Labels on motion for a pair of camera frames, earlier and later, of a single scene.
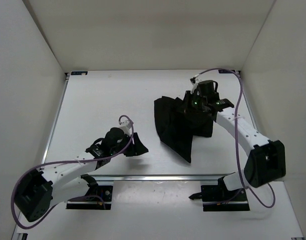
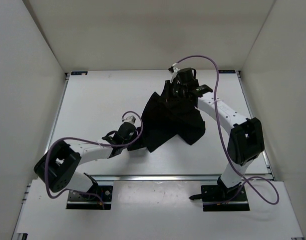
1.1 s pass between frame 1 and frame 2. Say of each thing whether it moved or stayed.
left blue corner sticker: stayed
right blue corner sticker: stayed
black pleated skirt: moved
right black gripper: moved
